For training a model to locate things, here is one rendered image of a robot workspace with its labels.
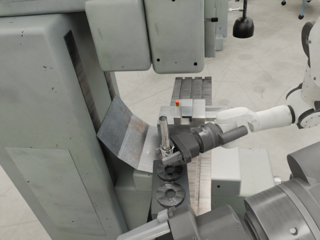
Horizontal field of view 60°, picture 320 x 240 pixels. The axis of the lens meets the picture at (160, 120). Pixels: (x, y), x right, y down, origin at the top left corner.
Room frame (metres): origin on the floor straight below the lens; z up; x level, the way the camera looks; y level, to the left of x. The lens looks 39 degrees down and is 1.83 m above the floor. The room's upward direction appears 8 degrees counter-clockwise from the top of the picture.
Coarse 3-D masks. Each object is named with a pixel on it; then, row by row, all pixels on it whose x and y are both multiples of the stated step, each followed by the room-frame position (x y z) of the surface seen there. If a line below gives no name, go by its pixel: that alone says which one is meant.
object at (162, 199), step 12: (156, 168) 0.66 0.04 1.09; (168, 168) 0.65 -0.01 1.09; (180, 168) 0.63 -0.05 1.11; (156, 180) 0.60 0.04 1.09; (168, 180) 0.59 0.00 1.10; (180, 180) 0.59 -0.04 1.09; (156, 192) 0.55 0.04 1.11; (168, 192) 0.55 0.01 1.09; (180, 192) 0.53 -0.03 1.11; (156, 204) 0.51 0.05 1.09; (168, 204) 0.50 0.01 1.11; (180, 204) 0.50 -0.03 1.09; (156, 216) 0.48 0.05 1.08
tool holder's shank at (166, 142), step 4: (164, 116) 0.65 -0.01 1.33; (160, 120) 0.63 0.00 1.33; (164, 120) 0.63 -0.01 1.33; (160, 124) 0.63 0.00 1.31; (164, 124) 0.63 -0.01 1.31; (160, 128) 0.63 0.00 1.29; (164, 128) 0.63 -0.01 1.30; (168, 128) 0.63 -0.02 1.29; (164, 132) 0.63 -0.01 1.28; (168, 132) 0.63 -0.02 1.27; (164, 136) 0.63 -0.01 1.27; (168, 136) 0.63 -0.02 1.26; (164, 140) 0.63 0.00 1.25; (168, 140) 0.63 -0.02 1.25; (164, 144) 0.62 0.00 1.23; (168, 144) 0.62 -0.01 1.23
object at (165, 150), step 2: (160, 144) 0.65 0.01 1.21; (172, 144) 0.64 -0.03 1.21; (160, 146) 0.64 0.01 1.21; (162, 146) 0.64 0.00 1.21; (170, 146) 0.63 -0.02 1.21; (172, 146) 0.63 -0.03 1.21; (160, 148) 0.63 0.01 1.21; (162, 148) 0.63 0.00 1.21; (164, 148) 0.63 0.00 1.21; (166, 148) 0.63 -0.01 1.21; (168, 148) 0.63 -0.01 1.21; (170, 148) 0.62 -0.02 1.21; (172, 148) 0.62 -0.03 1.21; (160, 150) 0.63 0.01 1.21; (162, 150) 0.62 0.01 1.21; (164, 150) 0.62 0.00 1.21; (166, 150) 0.62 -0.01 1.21; (168, 150) 0.62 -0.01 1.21; (170, 150) 0.62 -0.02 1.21; (172, 150) 0.62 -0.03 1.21; (164, 152) 0.62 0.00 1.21; (166, 152) 0.61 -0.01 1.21; (168, 152) 0.61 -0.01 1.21
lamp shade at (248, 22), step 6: (240, 18) 0.94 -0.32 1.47; (246, 18) 0.93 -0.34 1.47; (234, 24) 0.94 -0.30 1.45; (240, 24) 0.92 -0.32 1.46; (246, 24) 0.91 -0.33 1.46; (252, 24) 0.92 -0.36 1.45; (234, 30) 0.93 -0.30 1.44; (240, 30) 0.91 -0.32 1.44; (246, 30) 0.90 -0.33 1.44; (252, 30) 0.91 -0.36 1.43; (234, 36) 0.93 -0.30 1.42; (240, 36) 0.91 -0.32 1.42; (246, 36) 0.90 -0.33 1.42
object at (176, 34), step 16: (144, 0) 0.92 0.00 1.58; (160, 0) 0.90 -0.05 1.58; (176, 0) 0.89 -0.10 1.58; (192, 0) 0.87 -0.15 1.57; (160, 16) 0.90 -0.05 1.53; (176, 16) 0.89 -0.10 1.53; (192, 16) 0.87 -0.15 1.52; (160, 32) 0.90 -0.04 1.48; (176, 32) 0.89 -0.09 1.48; (192, 32) 0.87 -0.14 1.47; (160, 48) 0.90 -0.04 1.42; (176, 48) 0.89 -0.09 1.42; (192, 48) 0.88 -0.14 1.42; (160, 64) 0.90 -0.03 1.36; (176, 64) 0.89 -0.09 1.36; (192, 64) 0.88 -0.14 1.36
